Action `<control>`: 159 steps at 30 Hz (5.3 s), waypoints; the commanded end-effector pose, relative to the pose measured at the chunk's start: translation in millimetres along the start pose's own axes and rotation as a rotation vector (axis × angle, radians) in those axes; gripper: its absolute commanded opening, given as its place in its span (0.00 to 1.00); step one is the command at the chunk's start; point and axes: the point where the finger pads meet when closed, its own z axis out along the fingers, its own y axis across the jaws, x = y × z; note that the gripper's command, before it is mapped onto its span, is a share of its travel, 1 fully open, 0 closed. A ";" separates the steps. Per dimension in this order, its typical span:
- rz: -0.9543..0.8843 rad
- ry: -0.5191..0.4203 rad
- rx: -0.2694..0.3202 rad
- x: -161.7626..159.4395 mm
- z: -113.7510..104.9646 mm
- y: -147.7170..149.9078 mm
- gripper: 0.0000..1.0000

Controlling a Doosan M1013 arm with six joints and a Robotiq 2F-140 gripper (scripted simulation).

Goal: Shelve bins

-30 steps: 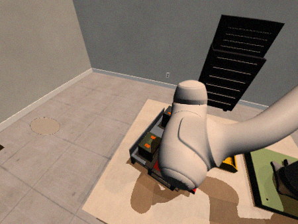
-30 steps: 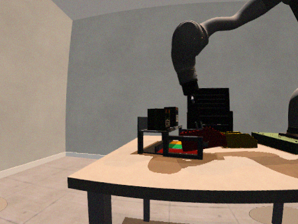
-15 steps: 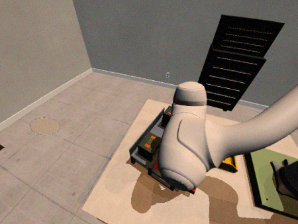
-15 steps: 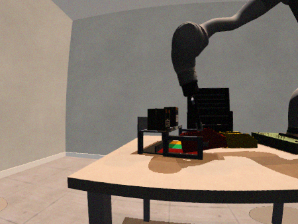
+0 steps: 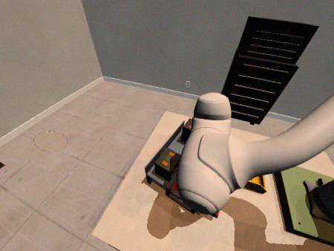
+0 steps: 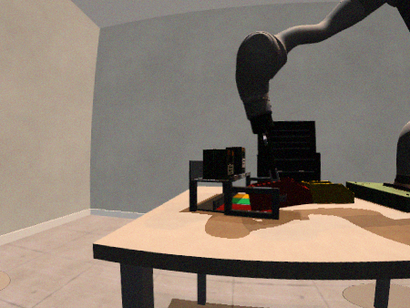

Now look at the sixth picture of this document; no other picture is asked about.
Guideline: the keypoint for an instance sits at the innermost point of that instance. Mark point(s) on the yellow bin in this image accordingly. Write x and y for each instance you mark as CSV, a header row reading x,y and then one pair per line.
x,y
329,193

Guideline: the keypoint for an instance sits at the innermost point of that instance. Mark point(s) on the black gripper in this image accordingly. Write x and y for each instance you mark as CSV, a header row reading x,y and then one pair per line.
x,y
259,125

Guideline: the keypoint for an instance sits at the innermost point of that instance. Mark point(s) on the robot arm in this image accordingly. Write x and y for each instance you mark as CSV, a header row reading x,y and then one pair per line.
x,y
261,55

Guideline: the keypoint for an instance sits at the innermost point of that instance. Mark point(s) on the red bin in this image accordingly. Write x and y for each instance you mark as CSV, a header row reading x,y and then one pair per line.
x,y
297,194

